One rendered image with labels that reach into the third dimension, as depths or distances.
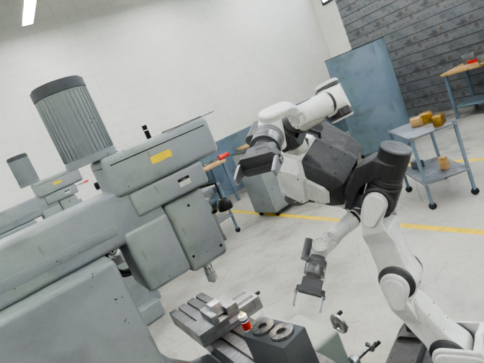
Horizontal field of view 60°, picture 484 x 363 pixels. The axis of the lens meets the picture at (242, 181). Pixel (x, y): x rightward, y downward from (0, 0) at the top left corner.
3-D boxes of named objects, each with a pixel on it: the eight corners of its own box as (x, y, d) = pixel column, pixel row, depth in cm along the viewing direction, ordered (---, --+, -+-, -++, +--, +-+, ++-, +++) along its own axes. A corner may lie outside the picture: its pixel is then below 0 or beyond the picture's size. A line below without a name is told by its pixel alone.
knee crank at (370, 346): (375, 341, 221) (372, 332, 220) (384, 345, 215) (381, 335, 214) (348, 367, 211) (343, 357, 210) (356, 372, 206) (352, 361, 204)
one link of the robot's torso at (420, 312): (482, 341, 169) (414, 245, 170) (475, 377, 154) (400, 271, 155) (447, 347, 180) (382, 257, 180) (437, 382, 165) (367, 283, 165)
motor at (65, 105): (111, 154, 176) (77, 82, 170) (122, 150, 159) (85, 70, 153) (65, 173, 167) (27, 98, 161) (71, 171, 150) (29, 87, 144)
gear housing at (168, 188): (188, 182, 196) (180, 163, 194) (210, 181, 174) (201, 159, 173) (123, 214, 181) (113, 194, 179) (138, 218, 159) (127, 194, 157)
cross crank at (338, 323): (340, 325, 231) (333, 307, 229) (355, 330, 221) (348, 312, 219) (320, 341, 224) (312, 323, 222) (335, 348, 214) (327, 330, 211)
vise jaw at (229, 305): (226, 300, 215) (222, 294, 214) (239, 308, 202) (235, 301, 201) (216, 307, 213) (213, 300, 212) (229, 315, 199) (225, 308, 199)
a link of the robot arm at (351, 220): (341, 243, 184) (372, 214, 187) (343, 235, 175) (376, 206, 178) (325, 226, 188) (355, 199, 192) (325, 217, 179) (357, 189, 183)
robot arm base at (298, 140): (315, 124, 163) (290, 127, 170) (302, 100, 156) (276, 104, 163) (304, 153, 156) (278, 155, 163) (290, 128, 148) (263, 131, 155)
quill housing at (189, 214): (210, 246, 198) (184, 185, 192) (231, 251, 180) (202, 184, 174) (176, 266, 190) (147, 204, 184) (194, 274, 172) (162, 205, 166)
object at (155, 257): (172, 260, 191) (148, 209, 186) (193, 269, 170) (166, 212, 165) (135, 282, 182) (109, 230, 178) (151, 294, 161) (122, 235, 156)
